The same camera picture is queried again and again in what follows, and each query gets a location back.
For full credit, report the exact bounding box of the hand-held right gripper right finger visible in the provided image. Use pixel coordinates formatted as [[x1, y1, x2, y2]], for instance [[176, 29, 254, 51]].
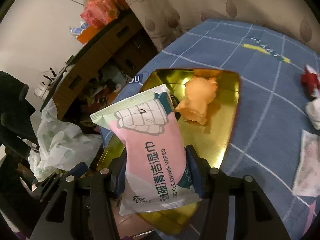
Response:
[[185, 144, 292, 240]]

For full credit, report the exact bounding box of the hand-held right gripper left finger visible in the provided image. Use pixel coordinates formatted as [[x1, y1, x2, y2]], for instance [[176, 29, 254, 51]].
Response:
[[29, 155, 127, 240]]

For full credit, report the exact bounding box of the pink wet wipes packet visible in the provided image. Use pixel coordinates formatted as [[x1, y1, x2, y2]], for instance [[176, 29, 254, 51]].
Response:
[[89, 84, 203, 217]]

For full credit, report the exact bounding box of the red tin box gold interior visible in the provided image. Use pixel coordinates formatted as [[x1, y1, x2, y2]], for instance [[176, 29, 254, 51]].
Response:
[[96, 67, 242, 233]]

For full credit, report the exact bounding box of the white sachet packet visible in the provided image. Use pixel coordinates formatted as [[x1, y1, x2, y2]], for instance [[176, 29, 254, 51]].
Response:
[[292, 129, 320, 197]]

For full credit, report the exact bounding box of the red and white sock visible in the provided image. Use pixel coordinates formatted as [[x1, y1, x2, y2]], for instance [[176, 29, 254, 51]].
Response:
[[300, 64, 320, 98]]

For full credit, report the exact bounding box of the orange soft toy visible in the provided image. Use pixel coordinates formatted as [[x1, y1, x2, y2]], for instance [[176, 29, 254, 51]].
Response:
[[174, 76, 209, 125]]

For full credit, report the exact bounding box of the white green-print plastic bag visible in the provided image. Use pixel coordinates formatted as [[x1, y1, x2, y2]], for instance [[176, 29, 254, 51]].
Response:
[[27, 100, 103, 183]]

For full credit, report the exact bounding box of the light blue cloth bundle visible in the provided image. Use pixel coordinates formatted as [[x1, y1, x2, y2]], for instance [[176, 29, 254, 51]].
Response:
[[101, 66, 128, 88]]

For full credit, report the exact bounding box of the blue checked bedsheet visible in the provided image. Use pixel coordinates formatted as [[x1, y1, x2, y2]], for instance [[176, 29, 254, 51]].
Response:
[[99, 19, 320, 240]]

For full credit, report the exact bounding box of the brown wooden desk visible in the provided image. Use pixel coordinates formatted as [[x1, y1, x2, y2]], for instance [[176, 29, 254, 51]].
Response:
[[51, 11, 157, 120]]

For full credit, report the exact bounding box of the orange box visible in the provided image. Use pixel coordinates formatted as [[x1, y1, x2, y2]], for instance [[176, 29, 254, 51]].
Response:
[[76, 26, 100, 45]]

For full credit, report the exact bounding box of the blue white bottle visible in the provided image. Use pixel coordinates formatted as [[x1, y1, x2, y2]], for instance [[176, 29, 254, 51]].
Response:
[[69, 21, 88, 34]]

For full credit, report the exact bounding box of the red plastic bag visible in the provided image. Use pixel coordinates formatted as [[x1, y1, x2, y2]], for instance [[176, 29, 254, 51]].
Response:
[[80, 0, 120, 29]]

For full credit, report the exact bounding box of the leaf print curtain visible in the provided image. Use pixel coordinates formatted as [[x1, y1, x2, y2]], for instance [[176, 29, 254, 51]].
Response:
[[82, 0, 320, 53]]

